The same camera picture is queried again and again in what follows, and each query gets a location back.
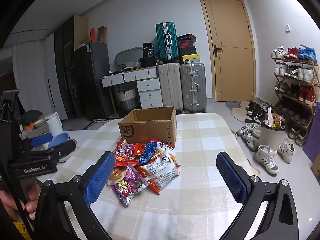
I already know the dark wardrobe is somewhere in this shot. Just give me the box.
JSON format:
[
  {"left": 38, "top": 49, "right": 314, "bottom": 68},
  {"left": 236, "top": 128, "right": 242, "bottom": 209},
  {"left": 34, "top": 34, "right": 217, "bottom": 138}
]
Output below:
[{"left": 54, "top": 15, "right": 89, "bottom": 120}]

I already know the black shoe box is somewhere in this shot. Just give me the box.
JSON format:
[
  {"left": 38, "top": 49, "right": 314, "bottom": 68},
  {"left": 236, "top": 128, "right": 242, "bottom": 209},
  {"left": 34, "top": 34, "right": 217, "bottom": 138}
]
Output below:
[
  {"left": 179, "top": 46, "right": 197, "bottom": 57},
  {"left": 177, "top": 34, "right": 197, "bottom": 42}
]

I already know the person's left hand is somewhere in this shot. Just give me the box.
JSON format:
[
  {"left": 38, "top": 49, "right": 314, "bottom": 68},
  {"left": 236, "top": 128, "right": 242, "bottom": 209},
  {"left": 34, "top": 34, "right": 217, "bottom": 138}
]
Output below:
[{"left": 0, "top": 177, "right": 40, "bottom": 220}]

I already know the wooden shoe rack with shoes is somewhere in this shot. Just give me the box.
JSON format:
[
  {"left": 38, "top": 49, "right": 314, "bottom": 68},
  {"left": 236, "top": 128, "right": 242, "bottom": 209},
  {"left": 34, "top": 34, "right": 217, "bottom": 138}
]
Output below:
[{"left": 271, "top": 44, "right": 319, "bottom": 143}]

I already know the blue snack packet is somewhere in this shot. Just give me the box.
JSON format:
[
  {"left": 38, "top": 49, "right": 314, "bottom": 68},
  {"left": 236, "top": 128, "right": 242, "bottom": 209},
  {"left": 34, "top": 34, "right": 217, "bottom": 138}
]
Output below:
[{"left": 138, "top": 141, "right": 163, "bottom": 165}]

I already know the white curtain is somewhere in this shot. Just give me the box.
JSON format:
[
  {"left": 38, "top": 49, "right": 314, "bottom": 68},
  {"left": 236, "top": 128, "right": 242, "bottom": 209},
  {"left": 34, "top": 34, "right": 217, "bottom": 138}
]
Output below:
[{"left": 12, "top": 40, "right": 54, "bottom": 115}]

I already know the purple candy packet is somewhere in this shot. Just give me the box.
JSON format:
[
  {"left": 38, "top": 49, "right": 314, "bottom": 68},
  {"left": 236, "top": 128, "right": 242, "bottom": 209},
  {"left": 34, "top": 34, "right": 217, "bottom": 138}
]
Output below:
[
  {"left": 124, "top": 142, "right": 137, "bottom": 158},
  {"left": 108, "top": 165, "right": 149, "bottom": 207}
]

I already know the black cap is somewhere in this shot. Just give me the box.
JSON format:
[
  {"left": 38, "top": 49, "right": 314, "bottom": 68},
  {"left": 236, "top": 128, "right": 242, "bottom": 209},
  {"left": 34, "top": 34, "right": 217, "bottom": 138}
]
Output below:
[{"left": 21, "top": 110, "right": 44, "bottom": 128}]

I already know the arched grey mirror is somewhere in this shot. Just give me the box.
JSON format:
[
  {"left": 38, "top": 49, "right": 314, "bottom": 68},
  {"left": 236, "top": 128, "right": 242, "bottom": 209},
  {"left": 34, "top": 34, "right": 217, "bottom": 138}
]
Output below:
[{"left": 114, "top": 46, "right": 143, "bottom": 68}]

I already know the blue bowl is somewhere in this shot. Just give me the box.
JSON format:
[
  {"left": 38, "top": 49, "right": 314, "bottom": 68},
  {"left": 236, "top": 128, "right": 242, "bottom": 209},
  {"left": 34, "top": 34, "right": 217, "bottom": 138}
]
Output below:
[{"left": 47, "top": 134, "right": 70, "bottom": 149}]

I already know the small brown carton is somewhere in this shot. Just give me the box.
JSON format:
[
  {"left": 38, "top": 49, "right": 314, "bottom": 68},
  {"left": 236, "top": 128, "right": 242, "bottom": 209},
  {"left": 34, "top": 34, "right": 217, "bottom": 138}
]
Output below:
[{"left": 311, "top": 152, "right": 320, "bottom": 180}]

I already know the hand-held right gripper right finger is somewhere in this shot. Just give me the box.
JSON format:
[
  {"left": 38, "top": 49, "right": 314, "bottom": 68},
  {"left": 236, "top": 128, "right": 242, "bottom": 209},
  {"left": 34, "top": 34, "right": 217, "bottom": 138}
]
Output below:
[{"left": 214, "top": 152, "right": 299, "bottom": 240}]

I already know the white orange noodle snack packet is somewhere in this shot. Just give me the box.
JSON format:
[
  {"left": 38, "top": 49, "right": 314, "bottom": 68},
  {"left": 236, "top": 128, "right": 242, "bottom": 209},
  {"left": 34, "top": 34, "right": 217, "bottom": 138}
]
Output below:
[{"left": 137, "top": 160, "right": 181, "bottom": 195}]

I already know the white desk with drawers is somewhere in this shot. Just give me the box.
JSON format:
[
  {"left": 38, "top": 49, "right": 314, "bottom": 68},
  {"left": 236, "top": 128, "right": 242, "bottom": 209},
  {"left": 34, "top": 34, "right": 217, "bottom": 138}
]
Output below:
[{"left": 101, "top": 66, "right": 163, "bottom": 109}]

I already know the teal suitcase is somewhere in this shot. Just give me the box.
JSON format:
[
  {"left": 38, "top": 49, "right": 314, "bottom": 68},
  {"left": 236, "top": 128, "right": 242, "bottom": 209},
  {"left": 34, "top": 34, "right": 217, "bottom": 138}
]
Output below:
[{"left": 155, "top": 22, "right": 179, "bottom": 61}]

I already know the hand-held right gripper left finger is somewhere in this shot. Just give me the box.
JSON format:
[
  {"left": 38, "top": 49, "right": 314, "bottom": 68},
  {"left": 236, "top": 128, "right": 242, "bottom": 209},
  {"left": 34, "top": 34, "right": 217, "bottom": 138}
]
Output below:
[{"left": 34, "top": 151, "right": 116, "bottom": 240}]

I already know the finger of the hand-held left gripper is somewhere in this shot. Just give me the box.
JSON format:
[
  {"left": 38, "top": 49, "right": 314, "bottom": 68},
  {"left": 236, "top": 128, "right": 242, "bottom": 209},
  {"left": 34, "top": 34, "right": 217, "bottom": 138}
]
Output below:
[
  {"left": 21, "top": 133, "right": 53, "bottom": 153},
  {"left": 24, "top": 139, "right": 77, "bottom": 163}
]

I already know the white red snack packet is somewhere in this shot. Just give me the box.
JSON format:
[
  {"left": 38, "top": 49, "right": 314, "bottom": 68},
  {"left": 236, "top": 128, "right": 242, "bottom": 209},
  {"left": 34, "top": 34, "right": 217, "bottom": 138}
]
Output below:
[{"left": 150, "top": 140, "right": 176, "bottom": 166}]

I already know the black storage box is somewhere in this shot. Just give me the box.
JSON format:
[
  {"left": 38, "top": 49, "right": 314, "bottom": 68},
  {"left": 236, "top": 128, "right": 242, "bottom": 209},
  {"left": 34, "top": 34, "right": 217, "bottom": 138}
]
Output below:
[{"left": 139, "top": 57, "right": 157, "bottom": 68}]

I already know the beige suitcase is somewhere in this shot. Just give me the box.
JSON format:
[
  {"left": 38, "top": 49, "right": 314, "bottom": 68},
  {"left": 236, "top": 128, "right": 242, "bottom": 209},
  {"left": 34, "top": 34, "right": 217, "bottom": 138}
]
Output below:
[{"left": 157, "top": 62, "right": 184, "bottom": 109}]

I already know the black bag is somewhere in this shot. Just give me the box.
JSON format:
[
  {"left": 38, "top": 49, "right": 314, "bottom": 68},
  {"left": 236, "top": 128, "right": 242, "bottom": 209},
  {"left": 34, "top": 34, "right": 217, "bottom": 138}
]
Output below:
[{"left": 142, "top": 42, "right": 157, "bottom": 58}]

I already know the dark refrigerator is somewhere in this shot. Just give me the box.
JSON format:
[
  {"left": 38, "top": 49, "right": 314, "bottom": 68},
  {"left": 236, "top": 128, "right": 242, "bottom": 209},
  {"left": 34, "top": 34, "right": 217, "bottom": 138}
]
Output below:
[{"left": 74, "top": 42, "right": 110, "bottom": 120}]

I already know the red snack packet dark label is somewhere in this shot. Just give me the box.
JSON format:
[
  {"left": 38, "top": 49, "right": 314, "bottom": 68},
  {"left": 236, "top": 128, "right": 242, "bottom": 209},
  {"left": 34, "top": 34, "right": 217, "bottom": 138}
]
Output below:
[{"left": 134, "top": 142, "right": 150, "bottom": 159}]

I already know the beige cracker packet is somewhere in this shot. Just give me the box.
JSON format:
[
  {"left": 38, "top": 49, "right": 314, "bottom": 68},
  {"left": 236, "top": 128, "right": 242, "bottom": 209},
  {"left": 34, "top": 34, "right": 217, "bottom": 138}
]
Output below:
[{"left": 109, "top": 166, "right": 125, "bottom": 183}]

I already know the woven laundry basket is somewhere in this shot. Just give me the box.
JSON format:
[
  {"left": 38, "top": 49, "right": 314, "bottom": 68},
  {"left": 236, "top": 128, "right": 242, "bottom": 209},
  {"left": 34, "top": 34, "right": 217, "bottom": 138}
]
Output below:
[{"left": 115, "top": 86, "right": 138, "bottom": 110}]

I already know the beige trash bin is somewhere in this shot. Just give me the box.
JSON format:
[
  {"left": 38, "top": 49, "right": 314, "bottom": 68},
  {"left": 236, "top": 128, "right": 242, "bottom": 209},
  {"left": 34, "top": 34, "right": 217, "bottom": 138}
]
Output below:
[{"left": 259, "top": 114, "right": 287, "bottom": 150}]

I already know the white jar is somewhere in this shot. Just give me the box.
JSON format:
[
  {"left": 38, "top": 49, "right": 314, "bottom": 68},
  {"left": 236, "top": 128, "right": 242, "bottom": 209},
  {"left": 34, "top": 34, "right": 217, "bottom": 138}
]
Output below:
[{"left": 46, "top": 112, "right": 64, "bottom": 137}]

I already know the cardboard box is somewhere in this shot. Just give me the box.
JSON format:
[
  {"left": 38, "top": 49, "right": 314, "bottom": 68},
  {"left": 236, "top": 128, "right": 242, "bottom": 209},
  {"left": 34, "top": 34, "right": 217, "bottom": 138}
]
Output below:
[{"left": 118, "top": 106, "right": 177, "bottom": 148}]

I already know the irregular door mat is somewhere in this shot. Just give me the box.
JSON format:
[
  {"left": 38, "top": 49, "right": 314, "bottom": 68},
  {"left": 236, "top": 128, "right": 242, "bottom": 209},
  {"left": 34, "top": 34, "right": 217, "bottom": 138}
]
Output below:
[{"left": 226, "top": 101, "right": 260, "bottom": 124}]

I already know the silver suitcase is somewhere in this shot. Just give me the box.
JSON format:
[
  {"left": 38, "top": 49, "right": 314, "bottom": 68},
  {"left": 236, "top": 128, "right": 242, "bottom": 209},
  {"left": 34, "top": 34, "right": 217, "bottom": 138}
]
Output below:
[{"left": 180, "top": 62, "right": 207, "bottom": 113}]

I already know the beige plate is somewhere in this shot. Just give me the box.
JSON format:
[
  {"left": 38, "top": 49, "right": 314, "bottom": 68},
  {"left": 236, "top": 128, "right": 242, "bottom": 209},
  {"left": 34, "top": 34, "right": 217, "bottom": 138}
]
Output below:
[{"left": 58, "top": 152, "right": 75, "bottom": 163}]

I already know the scattered shoes pile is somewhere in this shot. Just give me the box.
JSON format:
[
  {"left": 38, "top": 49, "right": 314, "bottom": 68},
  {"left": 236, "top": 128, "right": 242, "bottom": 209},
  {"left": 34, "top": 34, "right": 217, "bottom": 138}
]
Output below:
[{"left": 236, "top": 101, "right": 295, "bottom": 175}]

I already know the brown paper box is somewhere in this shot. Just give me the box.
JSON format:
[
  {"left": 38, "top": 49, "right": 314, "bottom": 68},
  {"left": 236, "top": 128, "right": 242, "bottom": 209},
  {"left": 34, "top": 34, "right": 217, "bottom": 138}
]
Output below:
[{"left": 98, "top": 26, "right": 107, "bottom": 44}]

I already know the wooden door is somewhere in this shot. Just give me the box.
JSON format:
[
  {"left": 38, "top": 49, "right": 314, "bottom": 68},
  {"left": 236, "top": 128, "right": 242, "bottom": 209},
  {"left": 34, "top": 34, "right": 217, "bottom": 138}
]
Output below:
[{"left": 199, "top": 0, "right": 257, "bottom": 103}]

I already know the orange-red snack packet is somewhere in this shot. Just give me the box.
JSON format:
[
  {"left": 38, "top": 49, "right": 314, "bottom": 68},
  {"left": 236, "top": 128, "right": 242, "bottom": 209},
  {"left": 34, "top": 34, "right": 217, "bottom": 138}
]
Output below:
[{"left": 113, "top": 141, "right": 139, "bottom": 168}]

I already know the yellow shoe box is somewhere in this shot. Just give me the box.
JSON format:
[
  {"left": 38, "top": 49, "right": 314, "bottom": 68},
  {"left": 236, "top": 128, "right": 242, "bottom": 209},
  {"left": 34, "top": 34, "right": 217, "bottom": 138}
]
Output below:
[{"left": 181, "top": 54, "right": 202, "bottom": 64}]

